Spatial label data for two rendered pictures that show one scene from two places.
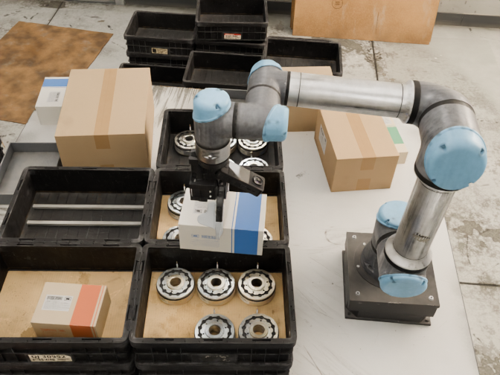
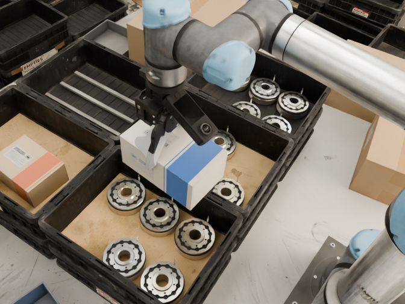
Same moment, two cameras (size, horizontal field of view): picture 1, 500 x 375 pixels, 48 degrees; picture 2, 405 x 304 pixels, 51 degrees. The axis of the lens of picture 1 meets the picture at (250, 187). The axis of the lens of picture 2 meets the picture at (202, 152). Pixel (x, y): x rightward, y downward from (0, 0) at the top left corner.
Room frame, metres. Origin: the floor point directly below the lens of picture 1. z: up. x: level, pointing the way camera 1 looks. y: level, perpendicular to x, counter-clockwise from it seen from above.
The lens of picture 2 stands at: (0.42, -0.29, 1.83)
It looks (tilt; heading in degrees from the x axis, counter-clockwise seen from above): 50 degrees down; 30
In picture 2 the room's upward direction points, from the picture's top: 6 degrees clockwise
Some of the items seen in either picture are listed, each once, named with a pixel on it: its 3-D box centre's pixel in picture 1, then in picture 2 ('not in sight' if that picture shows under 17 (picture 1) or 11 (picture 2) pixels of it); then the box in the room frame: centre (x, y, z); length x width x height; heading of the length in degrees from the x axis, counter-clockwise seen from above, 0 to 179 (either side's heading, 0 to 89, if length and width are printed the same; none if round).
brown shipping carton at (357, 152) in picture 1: (353, 146); (399, 155); (1.56, -0.38, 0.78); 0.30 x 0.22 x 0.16; 9
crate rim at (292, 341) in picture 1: (215, 292); (143, 221); (0.81, 0.08, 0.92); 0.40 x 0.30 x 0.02; 92
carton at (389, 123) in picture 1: (389, 138); not in sight; (1.68, -0.54, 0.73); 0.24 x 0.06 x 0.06; 8
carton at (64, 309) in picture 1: (72, 311); (29, 170); (0.77, 0.44, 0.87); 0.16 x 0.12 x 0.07; 88
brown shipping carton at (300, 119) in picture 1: (295, 99); (370, 84); (1.84, -0.17, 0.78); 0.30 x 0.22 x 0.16; 96
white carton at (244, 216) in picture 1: (223, 221); (173, 156); (0.90, 0.06, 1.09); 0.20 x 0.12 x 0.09; 87
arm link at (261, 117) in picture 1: (261, 117); (221, 51); (0.91, -0.02, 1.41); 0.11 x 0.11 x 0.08; 86
